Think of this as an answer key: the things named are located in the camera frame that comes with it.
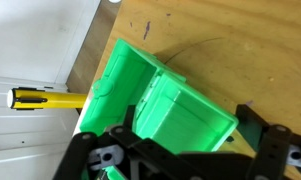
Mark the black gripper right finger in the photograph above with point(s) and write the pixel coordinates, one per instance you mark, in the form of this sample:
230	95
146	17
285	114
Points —
276	150

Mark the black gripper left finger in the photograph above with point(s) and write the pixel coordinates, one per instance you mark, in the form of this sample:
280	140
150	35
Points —
140	150

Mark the green plastic storage box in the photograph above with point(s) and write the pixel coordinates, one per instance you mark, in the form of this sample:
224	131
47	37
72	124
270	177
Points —
176	120

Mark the white door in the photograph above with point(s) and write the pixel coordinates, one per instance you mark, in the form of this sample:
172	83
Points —
23	133

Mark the wooden table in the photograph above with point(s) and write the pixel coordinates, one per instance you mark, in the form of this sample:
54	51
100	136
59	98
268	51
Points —
223	40

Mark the yellow stanchion post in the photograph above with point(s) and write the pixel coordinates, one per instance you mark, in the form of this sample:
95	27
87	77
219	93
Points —
63	100

